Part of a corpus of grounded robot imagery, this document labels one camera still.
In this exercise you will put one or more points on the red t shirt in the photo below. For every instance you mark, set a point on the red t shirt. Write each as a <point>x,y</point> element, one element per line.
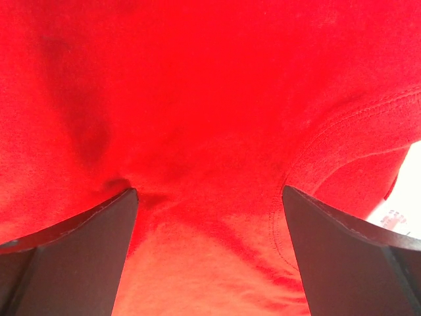
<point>208,109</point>

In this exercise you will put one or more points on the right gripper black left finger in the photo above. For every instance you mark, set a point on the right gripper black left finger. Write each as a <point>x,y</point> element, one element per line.
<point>73,267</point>

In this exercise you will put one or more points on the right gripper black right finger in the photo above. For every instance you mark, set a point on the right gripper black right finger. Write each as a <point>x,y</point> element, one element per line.
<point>349,266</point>

